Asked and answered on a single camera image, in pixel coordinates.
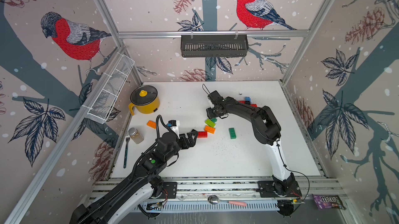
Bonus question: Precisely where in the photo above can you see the spoon with pink handle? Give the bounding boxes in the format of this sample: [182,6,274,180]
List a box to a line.
[207,195,247,207]

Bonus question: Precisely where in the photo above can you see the fork with green handle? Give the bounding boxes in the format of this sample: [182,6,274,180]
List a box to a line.
[123,135,131,169]

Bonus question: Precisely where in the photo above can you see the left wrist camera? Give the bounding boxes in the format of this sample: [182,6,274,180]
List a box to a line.
[168,120,180,137]

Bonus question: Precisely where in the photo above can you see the orange lego brick far left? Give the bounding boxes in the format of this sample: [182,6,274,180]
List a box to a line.
[147,120,156,129]

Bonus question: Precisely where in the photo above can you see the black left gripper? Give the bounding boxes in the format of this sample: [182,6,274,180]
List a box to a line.
[164,130,198,163]

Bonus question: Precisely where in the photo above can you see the orange lego brick in stack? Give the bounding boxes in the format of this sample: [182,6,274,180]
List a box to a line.
[204,125,216,134]

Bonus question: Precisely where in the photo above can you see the white wire mesh shelf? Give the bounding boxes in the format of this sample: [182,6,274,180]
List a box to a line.
[85,53,135,124]

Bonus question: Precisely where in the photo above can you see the lime green lego brick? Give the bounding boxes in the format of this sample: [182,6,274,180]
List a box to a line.
[205,119,216,128]

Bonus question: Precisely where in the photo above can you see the yellow pot with black lid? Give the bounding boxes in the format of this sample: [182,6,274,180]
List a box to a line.
[128,85,160,116]

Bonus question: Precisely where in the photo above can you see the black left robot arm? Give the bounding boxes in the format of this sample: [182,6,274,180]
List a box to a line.
[70,115,198,224]

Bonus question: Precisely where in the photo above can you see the purple candy packet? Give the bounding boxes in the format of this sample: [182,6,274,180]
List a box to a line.
[312,194,346,210]

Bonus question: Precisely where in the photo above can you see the small glass spice jar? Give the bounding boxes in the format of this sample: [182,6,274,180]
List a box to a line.
[128,127,144,144]

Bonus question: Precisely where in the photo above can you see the black hanging wire basket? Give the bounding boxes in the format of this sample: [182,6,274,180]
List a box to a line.
[180,34,249,58]

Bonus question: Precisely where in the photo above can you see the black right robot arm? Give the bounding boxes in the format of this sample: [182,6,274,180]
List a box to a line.
[206,91,301,197]

